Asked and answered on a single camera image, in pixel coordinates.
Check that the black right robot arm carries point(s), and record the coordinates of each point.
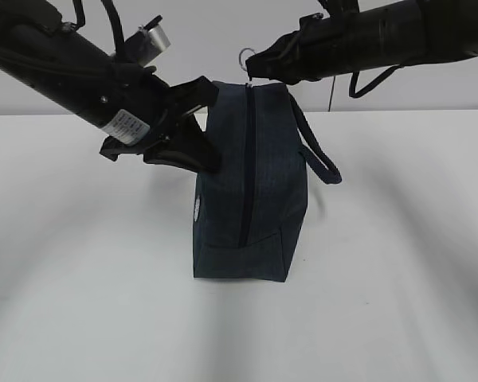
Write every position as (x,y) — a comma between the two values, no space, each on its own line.
(348,40)

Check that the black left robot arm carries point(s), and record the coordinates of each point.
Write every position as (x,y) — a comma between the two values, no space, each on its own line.
(48,54)

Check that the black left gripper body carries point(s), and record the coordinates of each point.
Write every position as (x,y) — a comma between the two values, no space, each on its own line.
(138,113)

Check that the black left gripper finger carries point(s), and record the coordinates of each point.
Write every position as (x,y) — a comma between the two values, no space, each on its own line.
(189,129)
(179,153)

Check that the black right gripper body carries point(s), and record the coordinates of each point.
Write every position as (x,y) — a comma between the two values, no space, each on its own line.
(305,64)

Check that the dark blue lunch bag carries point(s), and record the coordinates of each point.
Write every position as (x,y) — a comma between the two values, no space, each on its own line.
(248,215)

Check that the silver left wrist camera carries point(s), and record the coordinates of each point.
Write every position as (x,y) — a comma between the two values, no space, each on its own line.
(142,47)

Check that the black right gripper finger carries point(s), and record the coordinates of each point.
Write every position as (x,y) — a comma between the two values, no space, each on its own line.
(276,62)

